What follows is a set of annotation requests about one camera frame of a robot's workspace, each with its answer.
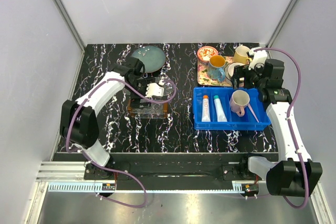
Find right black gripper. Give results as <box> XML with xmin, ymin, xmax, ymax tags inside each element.
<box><xmin>230</xmin><ymin>60</ymin><xmax>267</xmax><ymax>90</ymax></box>

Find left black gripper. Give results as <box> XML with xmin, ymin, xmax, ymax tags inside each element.
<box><xmin>126</xmin><ymin>78</ymin><xmax>155</xmax><ymax>109</ymax></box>

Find pink ceramic mug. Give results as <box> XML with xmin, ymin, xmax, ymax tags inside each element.
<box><xmin>229</xmin><ymin>90</ymin><xmax>250</xmax><ymax>117</ymax></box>

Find clear acrylic tray wooden handles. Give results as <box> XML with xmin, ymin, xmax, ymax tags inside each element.
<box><xmin>127</xmin><ymin>77</ymin><xmax>169</xmax><ymax>119</ymax></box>

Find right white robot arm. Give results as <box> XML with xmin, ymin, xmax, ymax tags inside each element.
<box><xmin>231</xmin><ymin>59</ymin><xmax>322</xmax><ymax>197</ymax></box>

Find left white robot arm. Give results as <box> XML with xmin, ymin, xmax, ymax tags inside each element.
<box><xmin>60</xmin><ymin>57</ymin><xmax>149</xmax><ymax>180</ymax></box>

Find pink toothbrush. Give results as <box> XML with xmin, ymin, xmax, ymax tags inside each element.
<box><xmin>248</xmin><ymin>104</ymin><xmax>259</xmax><ymax>123</ymax></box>

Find floral serving tray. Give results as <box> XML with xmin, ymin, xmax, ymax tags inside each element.
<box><xmin>197</xmin><ymin>60</ymin><xmax>232</xmax><ymax>87</ymax></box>

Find teal cap toothpaste tube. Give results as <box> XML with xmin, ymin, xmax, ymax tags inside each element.
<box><xmin>214</xmin><ymin>95</ymin><xmax>227</xmax><ymax>122</ymax></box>

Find orange cap toothpaste tube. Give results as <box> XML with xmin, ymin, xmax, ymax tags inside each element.
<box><xmin>201</xmin><ymin>95</ymin><xmax>211</xmax><ymax>122</ymax></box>

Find white cream mug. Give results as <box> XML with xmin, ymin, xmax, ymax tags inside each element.
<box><xmin>226</xmin><ymin>62</ymin><xmax>244</xmax><ymax>80</ymax></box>

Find yellow mug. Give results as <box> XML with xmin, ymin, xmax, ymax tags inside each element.
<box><xmin>233</xmin><ymin>45</ymin><xmax>251</xmax><ymax>65</ymax></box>

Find blue mug orange interior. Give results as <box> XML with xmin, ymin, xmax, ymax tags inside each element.
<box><xmin>207</xmin><ymin>55</ymin><xmax>226</xmax><ymax>82</ymax></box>

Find teal ceramic plate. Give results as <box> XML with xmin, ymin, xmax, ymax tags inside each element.
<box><xmin>131</xmin><ymin>46</ymin><xmax>166</xmax><ymax>73</ymax></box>

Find red patterned small bowl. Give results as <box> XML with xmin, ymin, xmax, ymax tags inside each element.
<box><xmin>197</xmin><ymin>46</ymin><xmax>218</xmax><ymax>62</ymax></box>

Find blue plastic bin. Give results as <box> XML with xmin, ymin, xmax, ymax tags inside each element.
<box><xmin>193</xmin><ymin>87</ymin><xmax>271</xmax><ymax>131</ymax></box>

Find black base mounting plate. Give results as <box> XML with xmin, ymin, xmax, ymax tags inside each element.
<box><xmin>83</xmin><ymin>153</ymin><xmax>279</xmax><ymax>190</ymax></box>

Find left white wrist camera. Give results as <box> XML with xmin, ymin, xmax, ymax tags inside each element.
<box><xmin>145</xmin><ymin>80</ymin><xmax>165</xmax><ymax>98</ymax></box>

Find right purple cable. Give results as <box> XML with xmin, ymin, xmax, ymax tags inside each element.
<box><xmin>245</xmin><ymin>47</ymin><xmax>309</xmax><ymax>208</ymax></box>

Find purple cable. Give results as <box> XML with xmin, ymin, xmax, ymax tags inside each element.
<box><xmin>65</xmin><ymin>78</ymin><xmax>177</xmax><ymax>207</ymax></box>
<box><xmin>245</xmin><ymin>47</ymin><xmax>309</xmax><ymax>208</ymax></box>

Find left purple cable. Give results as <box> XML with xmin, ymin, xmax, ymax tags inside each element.
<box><xmin>65</xmin><ymin>78</ymin><xmax>177</xmax><ymax>207</ymax></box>

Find aluminium rail frame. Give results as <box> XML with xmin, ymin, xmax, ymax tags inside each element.
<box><xmin>26</xmin><ymin>153</ymin><xmax>335</xmax><ymax>223</ymax></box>

